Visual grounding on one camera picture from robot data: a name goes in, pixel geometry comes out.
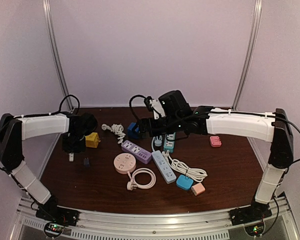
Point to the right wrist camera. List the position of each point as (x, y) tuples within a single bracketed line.
[(168, 105)]

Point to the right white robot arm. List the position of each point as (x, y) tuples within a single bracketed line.
[(270, 127)]

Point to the front aluminium rail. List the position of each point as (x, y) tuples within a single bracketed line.
[(208, 225)]

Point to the pink small plug adapter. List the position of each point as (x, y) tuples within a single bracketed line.
[(198, 189)]

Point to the blue square plug adapter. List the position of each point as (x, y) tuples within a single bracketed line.
[(184, 182)]

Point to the white square plug adapter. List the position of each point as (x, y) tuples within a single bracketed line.
[(71, 157)]

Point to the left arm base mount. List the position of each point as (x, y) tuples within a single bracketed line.
[(62, 216)]

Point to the aluminium frame post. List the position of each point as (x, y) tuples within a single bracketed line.
[(54, 48), (254, 30)]

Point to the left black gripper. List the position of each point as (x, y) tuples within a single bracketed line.
[(66, 149)]

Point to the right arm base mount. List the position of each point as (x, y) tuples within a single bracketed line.
[(248, 214)]

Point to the left aluminium frame post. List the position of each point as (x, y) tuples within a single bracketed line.
[(54, 48)]

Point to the teal usb power strip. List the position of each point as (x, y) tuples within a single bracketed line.
[(169, 142)]

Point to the purple power strip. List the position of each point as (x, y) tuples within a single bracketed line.
[(138, 152)]

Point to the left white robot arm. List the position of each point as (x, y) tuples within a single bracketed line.
[(17, 129)]

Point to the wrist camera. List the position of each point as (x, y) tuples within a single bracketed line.
[(168, 105), (87, 123)]

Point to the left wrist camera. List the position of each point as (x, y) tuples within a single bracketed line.
[(87, 123)]

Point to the dark blue plug adapter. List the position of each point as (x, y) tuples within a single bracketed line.
[(134, 133)]

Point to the yellow cube socket adapter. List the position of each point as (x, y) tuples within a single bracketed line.
[(92, 140)]

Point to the right aluminium frame post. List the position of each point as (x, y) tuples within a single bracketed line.
[(254, 30)]

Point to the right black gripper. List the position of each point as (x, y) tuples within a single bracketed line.
[(142, 123)]

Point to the dark navy usb charger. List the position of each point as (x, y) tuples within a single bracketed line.
[(86, 162)]

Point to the light blue power strip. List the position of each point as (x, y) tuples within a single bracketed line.
[(163, 166)]

